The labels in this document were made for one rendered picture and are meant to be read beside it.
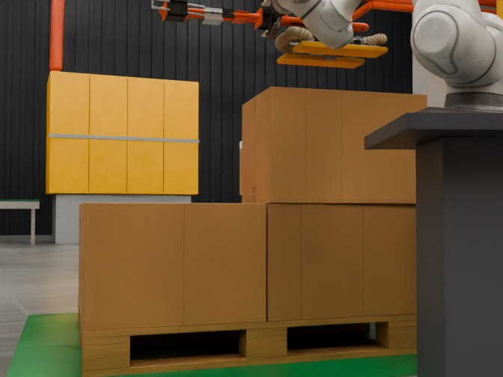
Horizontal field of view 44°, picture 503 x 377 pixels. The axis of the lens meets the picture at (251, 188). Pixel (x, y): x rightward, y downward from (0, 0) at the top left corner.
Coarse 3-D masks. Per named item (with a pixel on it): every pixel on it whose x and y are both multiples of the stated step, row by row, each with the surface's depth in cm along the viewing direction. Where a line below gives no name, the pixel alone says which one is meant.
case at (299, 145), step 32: (256, 96) 231; (288, 96) 215; (320, 96) 218; (352, 96) 221; (384, 96) 225; (416, 96) 228; (256, 128) 231; (288, 128) 215; (320, 128) 218; (352, 128) 221; (256, 160) 230; (288, 160) 215; (320, 160) 218; (352, 160) 221; (384, 160) 224; (256, 192) 230; (288, 192) 214; (320, 192) 217; (352, 192) 220; (384, 192) 224
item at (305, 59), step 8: (288, 56) 241; (296, 56) 242; (304, 56) 243; (312, 56) 244; (320, 56) 245; (296, 64) 252; (304, 64) 252; (312, 64) 252; (320, 64) 252; (328, 64) 252; (336, 64) 252; (344, 64) 252; (352, 64) 252; (360, 64) 252
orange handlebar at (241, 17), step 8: (192, 8) 224; (360, 8) 223; (368, 8) 218; (376, 8) 218; (384, 8) 218; (392, 8) 219; (400, 8) 220; (408, 8) 220; (192, 16) 228; (200, 16) 229; (240, 16) 229; (248, 16) 230; (256, 16) 230; (288, 16) 234; (288, 24) 238; (360, 24) 242
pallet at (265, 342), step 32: (288, 320) 214; (320, 320) 216; (352, 320) 220; (384, 320) 223; (416, 320) 227; (96, 352) 195; (128, 352) 198; (256, 352) 210; (288, 352) 219; (320, 352) 219; (352, 352) 219; (384, 352) 223; (416, 352) 227
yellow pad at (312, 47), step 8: (360, 40) 233; (296, 48) 228; (304, 48) 226; (312, 48) 226; (320, 48) 226; (328, 48) 226; (344, 48) 227; (352, 48) 228; (360, 48) 229; (368, 48) 230; (376, 48) 231; (384, 48) 231; (352, 56) 238; (360, 56) 238; (368, 56) 238; (376, 56) 238
